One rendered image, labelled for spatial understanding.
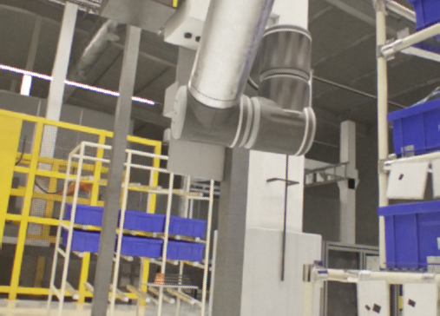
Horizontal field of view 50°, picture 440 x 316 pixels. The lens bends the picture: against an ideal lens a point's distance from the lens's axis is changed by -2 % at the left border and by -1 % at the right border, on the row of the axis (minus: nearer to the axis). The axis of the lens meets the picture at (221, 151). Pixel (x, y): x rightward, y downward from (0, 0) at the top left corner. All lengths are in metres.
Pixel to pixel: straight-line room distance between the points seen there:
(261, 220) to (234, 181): 0.93
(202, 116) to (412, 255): 0.67
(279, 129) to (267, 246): 1.33
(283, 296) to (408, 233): 1.08
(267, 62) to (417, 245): 0.59
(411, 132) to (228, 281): 0.70
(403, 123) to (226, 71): 0.85
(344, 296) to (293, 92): 2.34
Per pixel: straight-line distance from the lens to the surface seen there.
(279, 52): 0.99
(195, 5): 1.31
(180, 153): 1.35
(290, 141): 0.94
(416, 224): 1.27
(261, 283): 2.19
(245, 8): 0.77
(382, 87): 1.63
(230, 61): 0.81
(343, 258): 3.17
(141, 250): 4.63
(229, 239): 1.35
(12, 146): 8.57
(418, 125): 1.52
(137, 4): 1.30
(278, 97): 0.95
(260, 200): 2.29
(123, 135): 1.81
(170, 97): 1.33
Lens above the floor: 0.69
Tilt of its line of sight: 14 degrees up
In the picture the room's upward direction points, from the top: 4 degrees clockwise
